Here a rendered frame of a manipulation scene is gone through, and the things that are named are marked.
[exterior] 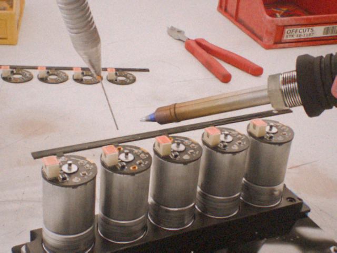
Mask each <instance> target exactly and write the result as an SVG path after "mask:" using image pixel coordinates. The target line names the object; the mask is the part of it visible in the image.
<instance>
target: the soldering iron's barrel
mask: <svg viewBox="0 0 337 253"><path fill-rule="evenodd" d="M295 71H296V70H292V71H287V72H283V73H282V74H281V73H278V74H273V75H269V77H268V78H267V84H265V85H260V86H255V87H252V88H249V89H244V90H239V91H234V92H229V93H224V94H219V95H214V96H209V97H205V98H201V99H196V100H190V101H186V102H181V103H172V104H170V105H166V106H161V107H158V108H157V109H156V110H155V112H154V116H155V120H156V122H157V123H158V124H160V125H163V124H168V123H174V122H175V123H177V122H181V121H185V120H190V119H196V118H201V117H204V116H209V115H215V114H220V113H225V112H231V111H236V110H242V109H247V108H253V107H256V106H262V105H267V104H271V107H272V108H273V109H276V110H284V109H291V108H296V107H300V106H303V105H302V101H301V100H300V96H299V92H298V86H297V82H296V73H295Z"/></svg>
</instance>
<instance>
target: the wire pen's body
mask: <svg viewBox="0 0 337 253"><path fill-rule="evenodd" d="M56 1H57V5H58V8H59V11H61V15H62V18H63V21H64V23H65V26H66V29H67V30H68V33H69V36H70V39H71V41H72V44H73V48H74V49H75V50H77V51H87V50H90V49H93V48H94V47H96V46H98V45H99V44H100V42H101V39H100V36H99V34H98V30H97V27H96V24H95V21H94V17H93V14H92V13H91V10H90V6H89V4H88V1H87V0H56Z"/></svg>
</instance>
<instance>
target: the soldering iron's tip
mask: <svg viewBox="0 0 337 253"><path fill-rule="evenodd" d="M140 121H145V122H156V120H155V116H154V112H153V113H151V114H149V115H147V116H144V117H142V118H140Z"/></svg>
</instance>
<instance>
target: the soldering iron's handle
mask: <svg viewBox="0 0 337 253"><path fill-rule="evenodd" d="M295 73H296V82H297V86H298V92H299V96H300V100H301V101H302V105H303V108H304V110H305V112H306V114H307V116H308V117H310V118H313V117H317V116H320V115H321V114H322V113H323V112H324V111H325V110H331V109H332V108H333V107H334V106H335V107H336V108H337V98H336V97H334V96H333V94H332V92H331V89H332V85H333V83H334V80H335V78H336V75H337V52H336V53H335V55H333V53H329V54H327V55H326V56H325V57H323V56H322V55H321V56H317V57H314V56H311V55H309V54H303V55H298V56H297V58H296V71H295Z"/></svg>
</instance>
